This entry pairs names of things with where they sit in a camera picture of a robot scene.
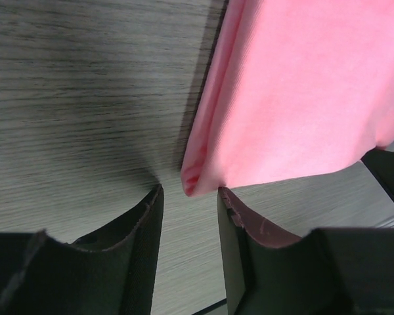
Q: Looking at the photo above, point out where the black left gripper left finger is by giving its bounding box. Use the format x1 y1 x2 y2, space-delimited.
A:
0 185 164 314

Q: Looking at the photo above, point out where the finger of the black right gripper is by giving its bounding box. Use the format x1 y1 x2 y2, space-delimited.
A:
361 149 394 203

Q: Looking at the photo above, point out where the pink t-shirt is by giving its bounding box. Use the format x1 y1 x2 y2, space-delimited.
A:
181 1 394 196

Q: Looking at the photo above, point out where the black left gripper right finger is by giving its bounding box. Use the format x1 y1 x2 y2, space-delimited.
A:
217 188 394 314

